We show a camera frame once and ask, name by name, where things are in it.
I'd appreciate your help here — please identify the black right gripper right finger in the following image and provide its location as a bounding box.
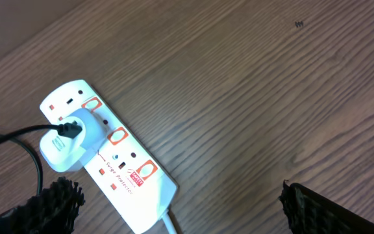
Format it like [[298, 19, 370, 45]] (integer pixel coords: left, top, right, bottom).
[[279, 181, 374, 234]]

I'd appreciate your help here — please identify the white power strip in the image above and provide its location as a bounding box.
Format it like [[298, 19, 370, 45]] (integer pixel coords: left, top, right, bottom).
[[40, 79, 178, 233]]

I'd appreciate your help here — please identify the brown cardboard backdrop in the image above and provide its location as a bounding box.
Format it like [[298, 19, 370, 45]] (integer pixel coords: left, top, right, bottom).
[[0, 0, 84, 60]]

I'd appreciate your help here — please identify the white USB wall charger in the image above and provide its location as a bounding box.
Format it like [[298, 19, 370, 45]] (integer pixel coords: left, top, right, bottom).
[[40, 109, 107, 172]]

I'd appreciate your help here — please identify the black USB charging cable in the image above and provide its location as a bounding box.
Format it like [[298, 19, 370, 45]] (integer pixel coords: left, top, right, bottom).
[[0, 122, 83, 196]]

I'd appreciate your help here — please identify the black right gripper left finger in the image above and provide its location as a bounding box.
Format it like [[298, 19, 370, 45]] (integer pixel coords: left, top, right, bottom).
[[0, 177, 85, 234]]

